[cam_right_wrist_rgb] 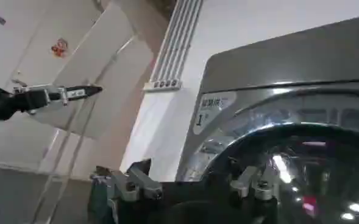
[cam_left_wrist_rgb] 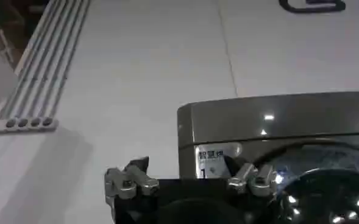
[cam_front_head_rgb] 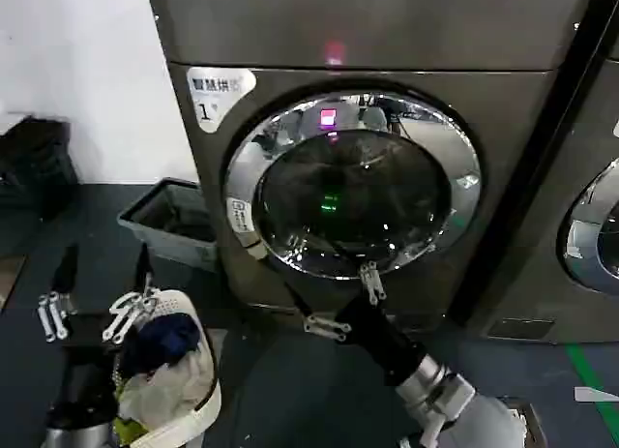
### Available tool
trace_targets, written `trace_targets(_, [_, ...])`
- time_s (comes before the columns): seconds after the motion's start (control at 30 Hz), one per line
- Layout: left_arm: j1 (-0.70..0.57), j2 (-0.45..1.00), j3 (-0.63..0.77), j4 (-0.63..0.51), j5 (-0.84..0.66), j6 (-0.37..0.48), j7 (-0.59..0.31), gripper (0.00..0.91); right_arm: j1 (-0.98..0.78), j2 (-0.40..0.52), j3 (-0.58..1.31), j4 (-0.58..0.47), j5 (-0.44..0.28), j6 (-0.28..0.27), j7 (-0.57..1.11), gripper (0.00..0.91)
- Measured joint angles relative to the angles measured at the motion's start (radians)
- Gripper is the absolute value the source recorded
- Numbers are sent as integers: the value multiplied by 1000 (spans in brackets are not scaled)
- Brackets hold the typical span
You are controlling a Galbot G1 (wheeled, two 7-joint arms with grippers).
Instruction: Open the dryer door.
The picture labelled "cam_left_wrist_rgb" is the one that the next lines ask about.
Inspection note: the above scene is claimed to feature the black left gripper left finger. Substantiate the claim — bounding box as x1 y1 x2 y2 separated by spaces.
104 156 160 205

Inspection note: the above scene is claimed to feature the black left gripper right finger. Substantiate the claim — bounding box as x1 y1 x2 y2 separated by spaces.
223 155 278 197

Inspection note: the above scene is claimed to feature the white label sticker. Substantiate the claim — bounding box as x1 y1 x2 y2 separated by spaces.
194 142 243 179

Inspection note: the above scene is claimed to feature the grey dryer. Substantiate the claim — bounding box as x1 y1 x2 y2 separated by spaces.
176 91 359 224

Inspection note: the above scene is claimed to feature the round glass dryer door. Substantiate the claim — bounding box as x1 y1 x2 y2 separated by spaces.
253 139 359 224

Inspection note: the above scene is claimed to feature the brown wooden furniture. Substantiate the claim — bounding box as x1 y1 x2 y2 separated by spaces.
0 0 51 71

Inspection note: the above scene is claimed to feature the white ribbed rail fixture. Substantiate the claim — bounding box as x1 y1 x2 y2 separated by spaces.
0 0 91 134

